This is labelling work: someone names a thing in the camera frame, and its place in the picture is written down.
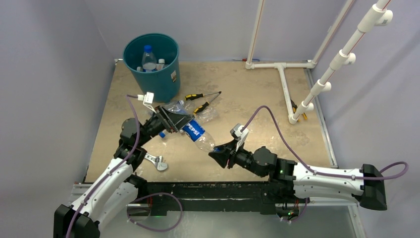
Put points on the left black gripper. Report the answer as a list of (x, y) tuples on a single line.
[(175, 121)]

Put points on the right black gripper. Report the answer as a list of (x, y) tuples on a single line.
[(225, 152)]

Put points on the long clear bottle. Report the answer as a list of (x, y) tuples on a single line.
[(161, 64)]

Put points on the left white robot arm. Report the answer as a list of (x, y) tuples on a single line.
[(117, 186)]

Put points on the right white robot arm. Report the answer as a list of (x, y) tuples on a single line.
[(293, 180)]

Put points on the clear bottle by bin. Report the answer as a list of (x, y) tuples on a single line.
[(176, 107)]

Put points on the teal plastic bin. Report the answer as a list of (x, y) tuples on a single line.
[(164, 83)]

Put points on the yellow black pliers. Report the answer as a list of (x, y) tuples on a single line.
[(205, 98)]

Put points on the crushed clear bottle centre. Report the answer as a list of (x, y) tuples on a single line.
[(206, 115)]

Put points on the silver adjustable wrench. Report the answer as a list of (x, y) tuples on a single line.
[(157, 162)]

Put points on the yellow tool by pipe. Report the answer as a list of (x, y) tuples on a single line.
[(296, 110)]

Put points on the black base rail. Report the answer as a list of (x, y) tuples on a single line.
[(264, 197)]

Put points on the white PVC pipe frame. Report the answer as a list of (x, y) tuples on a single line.
[(377, 15)]

